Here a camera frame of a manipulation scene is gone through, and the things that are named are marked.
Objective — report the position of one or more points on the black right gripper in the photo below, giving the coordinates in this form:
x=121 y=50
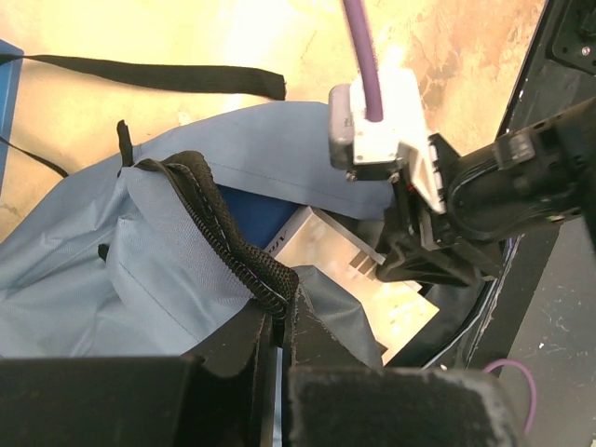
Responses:
x=427 y=247

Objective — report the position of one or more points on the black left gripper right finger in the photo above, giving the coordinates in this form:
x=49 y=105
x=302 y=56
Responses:
x=330 y=398

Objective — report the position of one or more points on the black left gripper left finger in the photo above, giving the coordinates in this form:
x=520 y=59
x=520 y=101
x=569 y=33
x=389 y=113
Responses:
x=220 y=393

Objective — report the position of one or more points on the white coffee cover book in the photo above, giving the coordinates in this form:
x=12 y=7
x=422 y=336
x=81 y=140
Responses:
x=374 y=320

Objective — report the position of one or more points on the blue zip pencil case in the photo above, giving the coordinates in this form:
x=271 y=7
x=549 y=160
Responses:
x=262 y=220

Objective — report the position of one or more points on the blue fabric backpack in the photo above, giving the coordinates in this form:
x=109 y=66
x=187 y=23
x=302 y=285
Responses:
x=139 y=256

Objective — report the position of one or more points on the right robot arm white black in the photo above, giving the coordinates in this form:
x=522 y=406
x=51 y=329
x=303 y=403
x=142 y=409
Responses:
x=511 y=262

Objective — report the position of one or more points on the blue shelf unit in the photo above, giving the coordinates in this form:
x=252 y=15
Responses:
x=9 y=84

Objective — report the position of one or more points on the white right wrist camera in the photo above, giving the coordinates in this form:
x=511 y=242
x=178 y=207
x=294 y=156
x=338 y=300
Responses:
x=395 y=148

